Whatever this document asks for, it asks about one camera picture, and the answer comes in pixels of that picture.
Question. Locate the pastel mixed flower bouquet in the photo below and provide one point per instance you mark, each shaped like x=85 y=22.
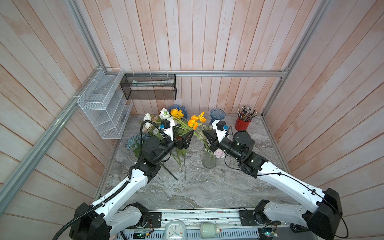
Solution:
x=218 y=153

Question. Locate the white analog clock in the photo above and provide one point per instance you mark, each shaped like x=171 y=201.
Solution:
x=175 y=230

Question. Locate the blue purple glass vase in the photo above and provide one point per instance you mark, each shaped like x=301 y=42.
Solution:
x=217 y=114

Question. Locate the white wire mesh shelf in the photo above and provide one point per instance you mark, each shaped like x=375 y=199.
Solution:
x=104 y=103

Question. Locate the pale green cylinder device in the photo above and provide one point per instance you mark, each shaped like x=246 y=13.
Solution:
x=209 y=230

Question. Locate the black mesh wall basket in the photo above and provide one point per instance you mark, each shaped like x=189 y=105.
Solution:
x=149 y=87

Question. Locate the yellow poppy flower stem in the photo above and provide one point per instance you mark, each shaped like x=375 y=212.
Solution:
x=195 y=123

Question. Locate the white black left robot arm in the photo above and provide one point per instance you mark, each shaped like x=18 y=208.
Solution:
x=102 y=218

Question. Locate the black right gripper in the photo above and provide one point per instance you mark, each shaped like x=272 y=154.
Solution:
x=214 y=142

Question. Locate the red pencil bucket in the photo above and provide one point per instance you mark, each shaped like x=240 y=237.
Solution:
x=241 y=125

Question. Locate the white small-flower green bunch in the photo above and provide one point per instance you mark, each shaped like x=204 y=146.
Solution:
x=177 y=155

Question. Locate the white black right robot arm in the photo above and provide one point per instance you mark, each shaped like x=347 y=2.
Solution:
x=317 y=210

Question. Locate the light blue rose bunch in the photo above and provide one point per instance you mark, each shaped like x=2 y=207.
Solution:
x=134 y=143

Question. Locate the white ranunculus flower stem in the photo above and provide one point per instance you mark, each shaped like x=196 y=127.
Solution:
x=149 y=128

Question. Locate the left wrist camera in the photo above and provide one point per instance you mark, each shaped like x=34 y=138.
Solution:
x=166 y=129

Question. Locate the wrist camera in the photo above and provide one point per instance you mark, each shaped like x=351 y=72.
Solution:
x=221 y=129
x=166 y=129

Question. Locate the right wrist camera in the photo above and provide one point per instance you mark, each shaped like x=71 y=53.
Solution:
x=221 y=129

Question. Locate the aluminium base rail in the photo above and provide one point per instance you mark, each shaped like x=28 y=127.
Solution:
x=236 y=224

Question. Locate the coloured pencils bundle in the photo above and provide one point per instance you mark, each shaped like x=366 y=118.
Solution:
x=246 y=113

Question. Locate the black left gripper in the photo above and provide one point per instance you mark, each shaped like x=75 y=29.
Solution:
x=183 y=143

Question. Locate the blue hydrangea flower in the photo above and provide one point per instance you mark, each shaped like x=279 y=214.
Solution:
x=180 y=109

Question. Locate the clear ribbed glass vase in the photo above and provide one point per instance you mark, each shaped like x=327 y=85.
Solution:
x=209 y=160

